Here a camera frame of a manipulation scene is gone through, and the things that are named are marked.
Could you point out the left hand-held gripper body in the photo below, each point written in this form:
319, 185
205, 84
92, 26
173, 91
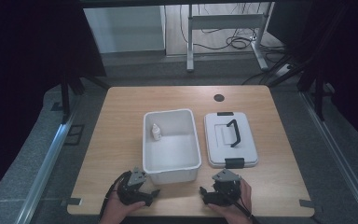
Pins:
135, 179

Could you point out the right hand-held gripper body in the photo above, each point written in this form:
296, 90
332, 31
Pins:
227, 179

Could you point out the person's left hand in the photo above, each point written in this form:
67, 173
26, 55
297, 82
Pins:
115, 208

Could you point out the white plastic storage box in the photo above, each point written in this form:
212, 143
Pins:
171, 149

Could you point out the small white dropper bottle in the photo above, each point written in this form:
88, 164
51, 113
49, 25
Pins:
156, 132

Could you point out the round black table grommet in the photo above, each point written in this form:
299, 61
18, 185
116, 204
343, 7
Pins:
219, 97

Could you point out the black metal stand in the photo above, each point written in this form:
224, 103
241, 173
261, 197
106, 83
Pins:
65, 99
319, 99

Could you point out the white cabinet panel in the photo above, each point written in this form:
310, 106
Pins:
124, 29

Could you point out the dark curtain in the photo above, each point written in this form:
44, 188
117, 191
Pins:
21, 77
348, 62

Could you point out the aluminium rail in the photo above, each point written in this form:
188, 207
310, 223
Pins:
46, 168
338, 158

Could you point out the grey metal desk frame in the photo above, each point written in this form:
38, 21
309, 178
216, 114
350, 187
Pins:
227, 21

